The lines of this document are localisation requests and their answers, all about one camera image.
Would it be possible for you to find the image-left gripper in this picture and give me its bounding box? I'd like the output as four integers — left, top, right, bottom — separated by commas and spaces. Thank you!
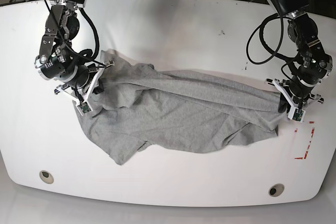
54, 60, 115, 105

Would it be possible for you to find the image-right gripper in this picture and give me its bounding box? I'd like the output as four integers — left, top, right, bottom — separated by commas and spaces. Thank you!
265, 78, 324, 113

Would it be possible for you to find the grey t-shirt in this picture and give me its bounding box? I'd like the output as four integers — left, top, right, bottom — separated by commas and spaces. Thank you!
78, 51, 286, 165

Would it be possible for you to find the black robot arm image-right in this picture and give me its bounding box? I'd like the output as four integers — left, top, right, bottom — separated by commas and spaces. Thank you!
257, 0, 333, 110

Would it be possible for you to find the black robot arm image-left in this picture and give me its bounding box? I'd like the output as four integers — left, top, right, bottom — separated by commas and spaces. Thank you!
35, 0, 114, 108

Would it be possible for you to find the red tape rectangle marking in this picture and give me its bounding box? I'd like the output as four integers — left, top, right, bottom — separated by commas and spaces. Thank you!
292, 121, 316, 160

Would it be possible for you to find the right table grommet hole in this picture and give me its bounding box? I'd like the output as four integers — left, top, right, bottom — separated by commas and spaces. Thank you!
268, 184, 285, 197

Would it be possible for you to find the table grommet hole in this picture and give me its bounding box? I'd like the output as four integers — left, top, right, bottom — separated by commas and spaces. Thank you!
268, 184, 285, 197
39, 170, 54, 184

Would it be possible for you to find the left table grommet hole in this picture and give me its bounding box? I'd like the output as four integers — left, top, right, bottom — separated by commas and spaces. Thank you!
39, 170, 54, 184

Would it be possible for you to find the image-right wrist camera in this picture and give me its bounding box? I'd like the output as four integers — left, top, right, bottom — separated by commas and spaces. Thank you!
287, 106, 306, 123

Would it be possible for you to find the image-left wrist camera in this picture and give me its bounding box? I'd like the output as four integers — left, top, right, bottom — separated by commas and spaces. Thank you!
76, 102, 92, 116

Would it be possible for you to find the image-left arm black cable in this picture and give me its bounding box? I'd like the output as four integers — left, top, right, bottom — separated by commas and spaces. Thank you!
76, 7, 102, 62

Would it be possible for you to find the image-right arm black cable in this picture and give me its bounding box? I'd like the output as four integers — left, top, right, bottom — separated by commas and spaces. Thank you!
246, 0, 297, 65

